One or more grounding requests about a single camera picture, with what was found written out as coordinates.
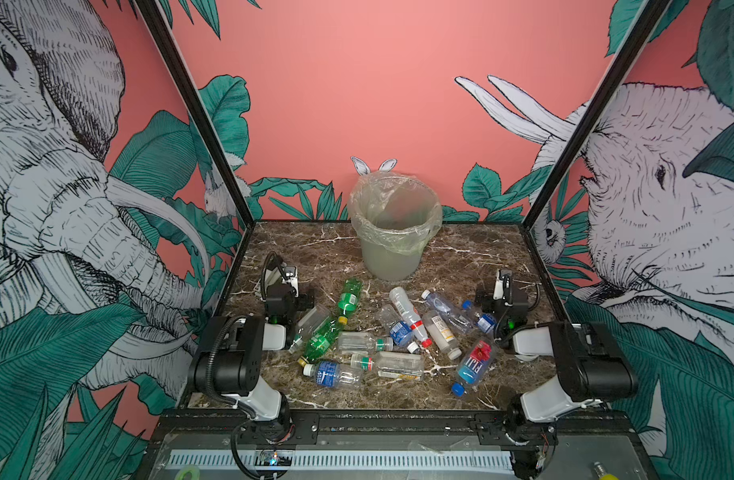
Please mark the grey mesh waste bin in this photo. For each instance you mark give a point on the grey mesh waste bin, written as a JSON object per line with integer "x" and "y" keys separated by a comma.
{"x": 387, "y": 265}

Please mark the left black frame post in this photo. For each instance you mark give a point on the left black frame post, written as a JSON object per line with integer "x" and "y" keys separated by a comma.
{"x": 155, "y": 21}

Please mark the clear bottle white cap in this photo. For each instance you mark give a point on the clear bottle white cap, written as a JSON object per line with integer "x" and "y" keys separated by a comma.
{"x": 450, "y": 313}

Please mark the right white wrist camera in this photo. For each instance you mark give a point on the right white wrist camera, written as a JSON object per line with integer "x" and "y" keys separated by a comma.
{"x": 503, "y": 286}

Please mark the small blue label bottle front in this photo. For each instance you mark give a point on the small blue label bottle front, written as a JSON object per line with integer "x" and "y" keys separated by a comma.
{"x": 330, "y": 374}

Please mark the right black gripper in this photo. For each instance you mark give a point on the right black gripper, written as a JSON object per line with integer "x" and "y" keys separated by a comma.
{"x": 492, "y": 306}

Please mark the blue label bottle white cap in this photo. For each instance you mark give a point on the blue label bottle white cap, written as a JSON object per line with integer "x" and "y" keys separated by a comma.
{"x": 401, "y": 335}

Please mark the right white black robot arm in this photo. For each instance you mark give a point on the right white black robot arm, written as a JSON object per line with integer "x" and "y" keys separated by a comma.
{"x": 591, "y": 367}

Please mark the clear bottle blue cap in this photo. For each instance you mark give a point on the clear bottle blue cap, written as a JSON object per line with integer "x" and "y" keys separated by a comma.
{"x": 485, "y": 322}

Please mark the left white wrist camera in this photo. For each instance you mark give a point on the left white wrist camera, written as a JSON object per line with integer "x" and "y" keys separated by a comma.
{"x": 281, "y": 275}

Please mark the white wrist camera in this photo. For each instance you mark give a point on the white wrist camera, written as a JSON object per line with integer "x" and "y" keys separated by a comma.
{"x": 281, "y": 275}
{"x": 503, "y": 286}

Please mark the white bottle red label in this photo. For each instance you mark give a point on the white bottle red label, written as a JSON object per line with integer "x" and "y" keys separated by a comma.
{"x": 410, "y": 316}

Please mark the right black frame post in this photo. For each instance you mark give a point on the right black frame post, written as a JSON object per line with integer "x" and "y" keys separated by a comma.
{"x": 639, "y": 33}

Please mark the green soda bottle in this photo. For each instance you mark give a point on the green soda bottle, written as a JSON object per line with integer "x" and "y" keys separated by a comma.
{"x": 349, "y": 299}
{"x": 322, "y": 340}

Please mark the black front rail frame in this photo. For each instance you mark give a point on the black front rail frame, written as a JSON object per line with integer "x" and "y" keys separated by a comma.
{"x": 578, "y": 446}

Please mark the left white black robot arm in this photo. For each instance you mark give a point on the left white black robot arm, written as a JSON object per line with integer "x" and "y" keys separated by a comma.
{"x": 227, "y": 365}

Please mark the clear bottle green cap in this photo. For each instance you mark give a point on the clear bottle green cap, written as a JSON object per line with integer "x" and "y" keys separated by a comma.
{"x": 355, "y": 342}

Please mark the upright green soda bottle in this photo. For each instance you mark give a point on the upright green soda bottle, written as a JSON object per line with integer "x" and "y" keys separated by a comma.
{"x": 349, "y": 299}

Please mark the green tape roll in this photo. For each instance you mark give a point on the green tape roll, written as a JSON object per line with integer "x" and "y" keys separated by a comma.
{"x": 190, "y": 472}

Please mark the clear plastic bin liner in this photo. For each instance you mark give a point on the clear plastic bin liner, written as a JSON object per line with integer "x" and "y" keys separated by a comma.
{"x": 397, "y": 212}

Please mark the white slotted cable duct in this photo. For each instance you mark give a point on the white slotted cable duct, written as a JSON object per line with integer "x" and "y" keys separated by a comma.
{"x": 311, "y": 460}

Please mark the black frame post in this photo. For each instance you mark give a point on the black frame post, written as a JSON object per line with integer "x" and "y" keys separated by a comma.
{"x": 639, "y": 33}
{"x": 155, "y": 21}

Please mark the clear bottle green red label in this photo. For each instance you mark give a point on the clear bottle green red label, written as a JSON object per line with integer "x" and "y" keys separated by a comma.
{"x": 392, "y": 365}

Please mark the fiji bottle blue cap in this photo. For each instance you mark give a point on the fiji bottle blue cap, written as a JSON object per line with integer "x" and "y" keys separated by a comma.
{"x": 473, "y": 367}

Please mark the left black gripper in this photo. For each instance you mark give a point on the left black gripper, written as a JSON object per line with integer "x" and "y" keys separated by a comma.
{"x": 301, "y": 301}

